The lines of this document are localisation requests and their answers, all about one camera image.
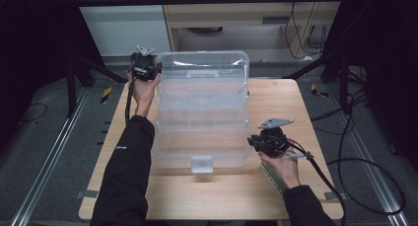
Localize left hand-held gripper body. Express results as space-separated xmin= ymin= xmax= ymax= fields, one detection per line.
xmin=129 ymin=45 xmax=156 ymax=82

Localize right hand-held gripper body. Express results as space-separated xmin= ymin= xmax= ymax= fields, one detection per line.
xmin=256 ymin=117 xmax=295 ymax=158

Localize green and white packet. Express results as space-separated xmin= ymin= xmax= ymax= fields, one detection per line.
xmin=260 ymin=160 xmax=288 ymax=198

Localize clear plastic storage box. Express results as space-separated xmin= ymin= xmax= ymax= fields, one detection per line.
xmin=151 ymin=50 xmax=254 ymax=175

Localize person's left hand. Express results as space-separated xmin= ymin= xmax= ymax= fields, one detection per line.
xmin=127 ymin=70 xmax=162 ymax=117

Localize person's right hand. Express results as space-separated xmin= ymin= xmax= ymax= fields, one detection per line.
xmin=257 ymin=146 xmax=302 ymax=190

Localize white cabinet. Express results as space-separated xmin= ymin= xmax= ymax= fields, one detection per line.
xmin=70 ymin=0 xmax=173 ymax=57

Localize yellow and black floor tape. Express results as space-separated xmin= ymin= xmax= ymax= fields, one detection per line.
xmin=310 ymin=83 xmax=329 ymax=99
xmin=100 ymin=86 xmax=113 ymax=105

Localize black metal stand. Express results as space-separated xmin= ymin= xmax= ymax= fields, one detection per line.
xmin=63 ymin=52 xmax=129 ymax=119
xmin=282 ymin=49 xmax=354 ymax=115

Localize black horizontal bar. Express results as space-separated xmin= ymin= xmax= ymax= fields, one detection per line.
xmin=70 ymin=0 xmax=346 ymax=7

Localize grey tape strip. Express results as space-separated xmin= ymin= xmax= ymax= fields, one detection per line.
xmin=323 ymin=191 xmax=349 ymax=201
xmin=74 ymin=189 xmax=100 ymax=199

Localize light wooden desk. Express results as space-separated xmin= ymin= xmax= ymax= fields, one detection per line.
xmin=159 ymin=0 xmax=346 ymax=61

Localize black curtain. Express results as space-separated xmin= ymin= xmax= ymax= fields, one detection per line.
xmin=0 ymin=0 xmax=106 ymax=148
xmin=323 ymin=0 xmax=418 ymax=171

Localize left hand-held gripper cable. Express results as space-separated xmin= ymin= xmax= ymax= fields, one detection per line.
xmin=123 ymin=77 xmax=136 ymax=125

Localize hand-held gripper cable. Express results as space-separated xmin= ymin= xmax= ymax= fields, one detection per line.
xmin=284 ymin=138 xmax=348 ymax=226
xmin=123 ymin=77 xmax=136 ymax=125

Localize right hand-held gripper cable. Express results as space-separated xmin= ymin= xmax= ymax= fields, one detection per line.
xmin=284 ymin=138 xmax=348 ymax=226

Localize looped black floor cable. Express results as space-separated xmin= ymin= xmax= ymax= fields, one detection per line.
xmin=324 ymin=87 xmax=407 ymax=217

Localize metal floor rail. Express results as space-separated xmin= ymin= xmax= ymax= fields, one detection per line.
xmin=328 ymin=84 xmax=410 ymax=226
xmin=9 ymin=87 xmax=91 ymax=226

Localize thin black floor cable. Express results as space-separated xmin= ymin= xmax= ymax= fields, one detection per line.
xmin=19 ymin=102 xmax=48 ymax=123

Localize black cables under desk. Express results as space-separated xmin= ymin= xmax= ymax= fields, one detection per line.
xmin=284 ymin=2 xmax=329 ymax=62

